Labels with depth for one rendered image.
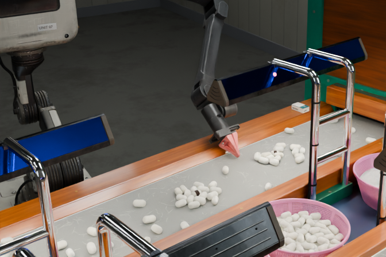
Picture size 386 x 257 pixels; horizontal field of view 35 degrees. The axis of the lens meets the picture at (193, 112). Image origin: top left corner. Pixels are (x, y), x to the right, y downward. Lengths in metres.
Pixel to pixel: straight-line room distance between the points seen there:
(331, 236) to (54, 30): 1.08
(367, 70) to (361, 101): 0.12
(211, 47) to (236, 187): 0.58
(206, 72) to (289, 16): 3.38
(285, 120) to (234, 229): 1.31
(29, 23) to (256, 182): 0.88
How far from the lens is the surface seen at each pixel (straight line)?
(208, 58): 2.17
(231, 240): 1.01
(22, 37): 2.04
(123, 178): 1.91
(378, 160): 1.35
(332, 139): 2.21
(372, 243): 1.62
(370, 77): 2.33
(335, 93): 2.35
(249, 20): 6.05
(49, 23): 2.05
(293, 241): 1.63
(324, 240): 1.64
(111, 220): 1.02
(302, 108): 2.35
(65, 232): 1.73
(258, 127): 2.23
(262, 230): 1.05
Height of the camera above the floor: 1.65
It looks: 22 degrees down
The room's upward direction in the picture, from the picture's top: 2 degrees counter-clockwise
